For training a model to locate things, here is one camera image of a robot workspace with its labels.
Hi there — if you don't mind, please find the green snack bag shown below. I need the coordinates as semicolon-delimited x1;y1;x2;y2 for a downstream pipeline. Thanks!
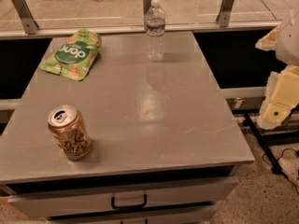
39;28;102;81

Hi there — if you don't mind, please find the black floor cable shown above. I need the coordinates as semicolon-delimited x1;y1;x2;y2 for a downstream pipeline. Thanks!
256;0;278;21

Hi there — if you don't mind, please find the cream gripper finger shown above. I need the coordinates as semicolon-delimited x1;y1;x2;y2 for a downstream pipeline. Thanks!
257;65;299;130
255;26;278;51

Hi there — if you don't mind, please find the orange soda can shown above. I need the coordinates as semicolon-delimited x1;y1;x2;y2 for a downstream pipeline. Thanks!
48;105;92;161

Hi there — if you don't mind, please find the clear plastic water bottle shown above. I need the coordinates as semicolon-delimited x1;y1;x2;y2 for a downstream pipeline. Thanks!
145;0;165;62

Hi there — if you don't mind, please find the grey drawer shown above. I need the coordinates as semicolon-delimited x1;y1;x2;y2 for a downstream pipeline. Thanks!
8;176;238;217
49;205;217;224

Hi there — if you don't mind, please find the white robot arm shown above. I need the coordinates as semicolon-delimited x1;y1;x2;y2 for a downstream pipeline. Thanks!
255;6;299;130

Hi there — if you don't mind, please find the right metal railing bracket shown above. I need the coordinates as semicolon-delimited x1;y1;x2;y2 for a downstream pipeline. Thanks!
216;0;235;27

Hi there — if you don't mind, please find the black metal stand leg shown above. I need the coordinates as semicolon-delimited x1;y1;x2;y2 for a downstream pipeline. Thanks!
243;113;299;174

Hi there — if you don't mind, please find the grey upper drawer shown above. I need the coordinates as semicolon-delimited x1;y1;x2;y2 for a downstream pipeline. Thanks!
8;176;238;217

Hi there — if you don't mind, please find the grey lower drawer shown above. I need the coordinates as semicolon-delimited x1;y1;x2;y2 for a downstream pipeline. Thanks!
49;205;217;224

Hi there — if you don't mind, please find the black drawer handle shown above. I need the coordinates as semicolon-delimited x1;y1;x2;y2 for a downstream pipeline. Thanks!
110;194;148;210

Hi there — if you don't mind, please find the left metal railing bracket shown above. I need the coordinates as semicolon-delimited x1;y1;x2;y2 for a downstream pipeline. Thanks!
11;0;39;35

